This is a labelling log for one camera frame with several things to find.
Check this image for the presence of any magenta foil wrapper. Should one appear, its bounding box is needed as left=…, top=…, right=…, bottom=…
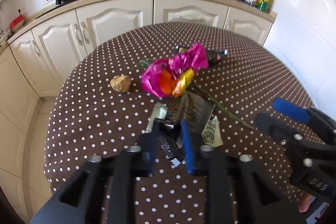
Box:
left=141, top=43, right=209, bottom=98

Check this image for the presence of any dark snack wrapper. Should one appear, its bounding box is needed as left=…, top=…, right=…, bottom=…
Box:
left=146, top=92, right=223, bottom=161

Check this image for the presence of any brown polka dot tablecloth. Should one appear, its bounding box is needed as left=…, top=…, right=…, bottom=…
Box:
left=43, top=21, right=324, bottom=224

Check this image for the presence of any person's right hand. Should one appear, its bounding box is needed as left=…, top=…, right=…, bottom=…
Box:
left=298, top=193, right=313, bottom=213

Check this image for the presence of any red bowl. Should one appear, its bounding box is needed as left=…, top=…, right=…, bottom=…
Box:
left=10, top=15, right=25, bottom=34

